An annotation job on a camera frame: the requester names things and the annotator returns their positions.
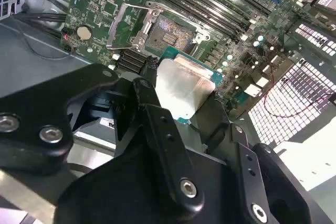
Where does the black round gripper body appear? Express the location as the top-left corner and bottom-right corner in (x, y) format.
(56, 129), (246, 224)

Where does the silver-topped green CPU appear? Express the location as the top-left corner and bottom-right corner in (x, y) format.
(154, 46), (225, 125)

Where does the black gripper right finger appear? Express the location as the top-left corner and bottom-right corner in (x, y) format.
(193, 90), (320, 224)

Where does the metal socket cover frame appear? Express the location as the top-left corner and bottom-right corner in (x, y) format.
(106, 3), (161, 51)

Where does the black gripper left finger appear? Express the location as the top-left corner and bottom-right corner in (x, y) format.
(0, 58), (205, 216)

